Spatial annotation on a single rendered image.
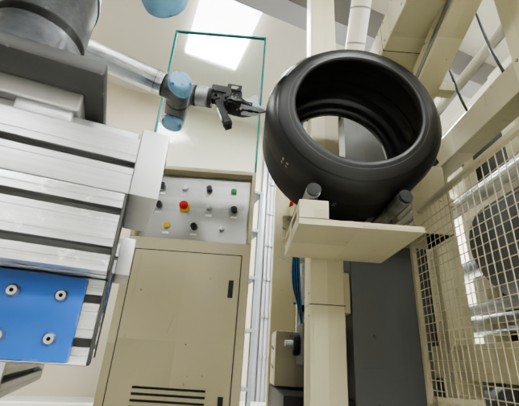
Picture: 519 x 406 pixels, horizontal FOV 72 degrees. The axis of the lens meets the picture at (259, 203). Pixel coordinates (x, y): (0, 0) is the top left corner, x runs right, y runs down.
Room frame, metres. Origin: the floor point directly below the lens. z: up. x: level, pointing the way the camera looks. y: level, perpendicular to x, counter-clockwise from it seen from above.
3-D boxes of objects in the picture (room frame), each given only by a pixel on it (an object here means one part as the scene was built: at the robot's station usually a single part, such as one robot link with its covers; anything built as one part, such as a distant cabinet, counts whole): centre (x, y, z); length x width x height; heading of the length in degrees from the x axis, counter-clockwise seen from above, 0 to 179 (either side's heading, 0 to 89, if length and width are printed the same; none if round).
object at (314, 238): (1.13, -0.30, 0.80); 0.37 x 0.36 x 0.02; 91
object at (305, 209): (1.13, -0.16, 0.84); 0.36 x 0.09 x 0.06; 1
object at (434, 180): (1.36, -0.67, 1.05); 0.20 x 0.15 x 0.30; 1
